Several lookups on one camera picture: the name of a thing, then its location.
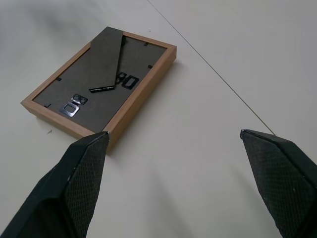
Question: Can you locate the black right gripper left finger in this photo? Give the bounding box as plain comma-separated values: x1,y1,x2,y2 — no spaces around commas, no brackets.
0,130,110,238

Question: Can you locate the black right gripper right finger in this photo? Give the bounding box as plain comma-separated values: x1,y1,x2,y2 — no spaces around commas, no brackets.
239,128,317,238

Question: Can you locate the wooden picture frame face down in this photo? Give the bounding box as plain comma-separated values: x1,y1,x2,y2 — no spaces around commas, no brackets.
20,26,177,153

